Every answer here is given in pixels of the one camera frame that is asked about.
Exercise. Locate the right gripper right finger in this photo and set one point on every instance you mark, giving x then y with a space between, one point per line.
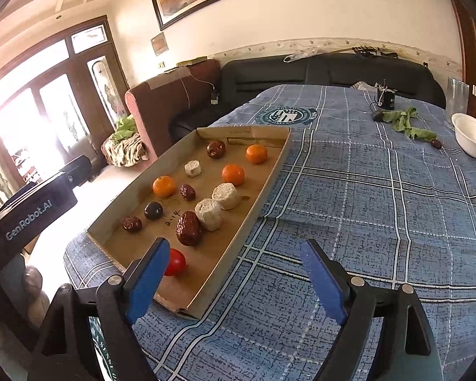
350 306

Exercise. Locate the orange tangerine middle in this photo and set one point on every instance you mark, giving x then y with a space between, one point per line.
233 173

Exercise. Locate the small wall plaque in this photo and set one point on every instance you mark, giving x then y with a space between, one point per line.
159 44

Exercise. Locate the dark red jujube far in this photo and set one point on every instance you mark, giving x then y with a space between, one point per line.
216 149

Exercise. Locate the dark purple jujube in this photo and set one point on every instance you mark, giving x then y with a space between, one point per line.
153 210

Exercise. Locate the jujube by greens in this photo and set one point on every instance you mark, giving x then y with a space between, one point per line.
436 144

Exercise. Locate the black sofa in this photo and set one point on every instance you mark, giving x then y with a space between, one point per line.
242 80

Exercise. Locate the white bowl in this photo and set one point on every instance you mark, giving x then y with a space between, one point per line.
465 132

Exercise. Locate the small white corn piece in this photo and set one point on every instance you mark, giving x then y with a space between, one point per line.
193 168

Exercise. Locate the orange tangerine far right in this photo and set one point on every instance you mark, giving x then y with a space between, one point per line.
256 154

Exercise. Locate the large red jujube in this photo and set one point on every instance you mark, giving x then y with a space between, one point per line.
188 229

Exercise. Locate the orange tangerine near left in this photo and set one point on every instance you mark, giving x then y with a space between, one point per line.
164 187

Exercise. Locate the brown armchair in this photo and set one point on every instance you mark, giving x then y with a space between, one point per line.
156 102

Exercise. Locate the shallow cardboard tray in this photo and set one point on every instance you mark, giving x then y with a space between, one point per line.
203 195

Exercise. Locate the left hand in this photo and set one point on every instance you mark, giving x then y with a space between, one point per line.
23 306

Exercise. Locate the red cherry tomato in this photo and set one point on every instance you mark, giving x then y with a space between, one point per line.
176 264

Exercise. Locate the green leafy vegetable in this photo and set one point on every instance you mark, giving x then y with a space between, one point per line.
401 122

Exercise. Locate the patterned cloth pile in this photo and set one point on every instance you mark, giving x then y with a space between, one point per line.
124 148

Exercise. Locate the small black device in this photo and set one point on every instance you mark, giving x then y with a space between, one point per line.
385 96

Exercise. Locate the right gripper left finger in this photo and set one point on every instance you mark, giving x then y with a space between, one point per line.
121 300

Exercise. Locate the orange tangerine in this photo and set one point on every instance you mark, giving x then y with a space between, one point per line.
164 187
256 154
233 173

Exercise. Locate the wooden glass door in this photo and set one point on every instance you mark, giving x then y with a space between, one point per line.
59 100

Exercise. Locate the large white corn piece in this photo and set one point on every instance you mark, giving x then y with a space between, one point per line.
226 196

